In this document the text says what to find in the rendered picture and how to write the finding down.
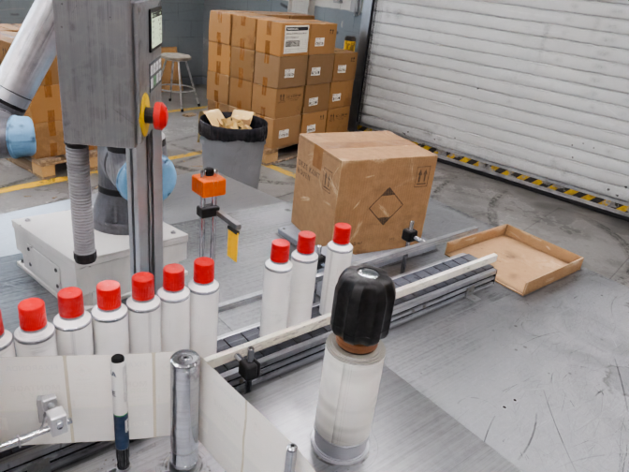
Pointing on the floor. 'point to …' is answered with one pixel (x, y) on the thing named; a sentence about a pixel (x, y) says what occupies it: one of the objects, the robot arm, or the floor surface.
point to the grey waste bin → (234, 159)
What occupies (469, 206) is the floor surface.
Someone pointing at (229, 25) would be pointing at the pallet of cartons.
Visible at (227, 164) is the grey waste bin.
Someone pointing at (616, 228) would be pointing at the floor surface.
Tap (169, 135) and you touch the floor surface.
